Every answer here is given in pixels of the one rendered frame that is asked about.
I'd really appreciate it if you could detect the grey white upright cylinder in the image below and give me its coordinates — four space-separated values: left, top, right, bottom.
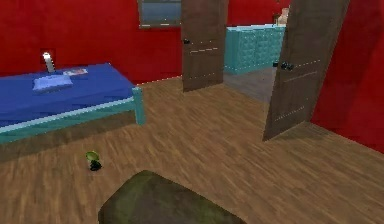
42 51 56 74

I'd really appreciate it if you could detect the white flat book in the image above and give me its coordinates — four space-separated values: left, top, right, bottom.
63 68 89 77

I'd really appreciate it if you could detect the blue bed with teal frame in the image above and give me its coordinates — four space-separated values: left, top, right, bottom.
0 62 147 145

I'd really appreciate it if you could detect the teal chest of drawers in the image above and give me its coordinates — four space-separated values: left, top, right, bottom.
223 23 287 76

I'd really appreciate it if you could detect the dark olive green cushion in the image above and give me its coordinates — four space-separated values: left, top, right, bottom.
97 169 248 224

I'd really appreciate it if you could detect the small green and black object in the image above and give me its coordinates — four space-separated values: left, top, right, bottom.
85 150 103 172

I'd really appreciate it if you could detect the brown room door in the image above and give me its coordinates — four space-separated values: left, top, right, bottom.
262 0 351 142
180 0 230 93

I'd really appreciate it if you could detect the pale blue pillow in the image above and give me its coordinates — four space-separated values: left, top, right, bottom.
32 74 74 93

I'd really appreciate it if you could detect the tan object on chest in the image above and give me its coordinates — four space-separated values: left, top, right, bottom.
273 7 290 26

